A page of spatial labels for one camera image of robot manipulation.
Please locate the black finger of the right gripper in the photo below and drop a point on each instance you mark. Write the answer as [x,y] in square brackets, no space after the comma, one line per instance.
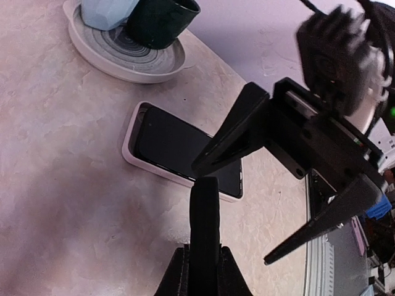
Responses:
[358,196]
[240,134]

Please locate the black phone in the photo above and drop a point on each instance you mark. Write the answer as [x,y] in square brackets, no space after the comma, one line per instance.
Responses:
[169,143]

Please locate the pink phone case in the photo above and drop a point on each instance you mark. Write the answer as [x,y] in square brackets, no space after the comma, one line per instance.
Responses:
[129,143]

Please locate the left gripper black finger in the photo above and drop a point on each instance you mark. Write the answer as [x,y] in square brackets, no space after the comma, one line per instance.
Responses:
[203,266]

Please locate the light blue mug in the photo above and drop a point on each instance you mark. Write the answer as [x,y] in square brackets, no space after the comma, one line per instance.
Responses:
[106,15]

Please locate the front aluminium rail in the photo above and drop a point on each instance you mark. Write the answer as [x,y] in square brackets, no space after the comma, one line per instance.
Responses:
[334,265]

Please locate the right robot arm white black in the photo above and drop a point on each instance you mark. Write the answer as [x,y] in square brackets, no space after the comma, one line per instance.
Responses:
[363,117]

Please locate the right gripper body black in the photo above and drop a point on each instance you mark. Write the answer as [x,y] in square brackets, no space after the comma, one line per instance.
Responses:
[317,140]

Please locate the dark green mug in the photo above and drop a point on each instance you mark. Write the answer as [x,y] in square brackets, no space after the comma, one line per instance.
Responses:
[156,24]

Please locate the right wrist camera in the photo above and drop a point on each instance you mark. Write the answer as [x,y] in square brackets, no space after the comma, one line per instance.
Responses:
[340,64]

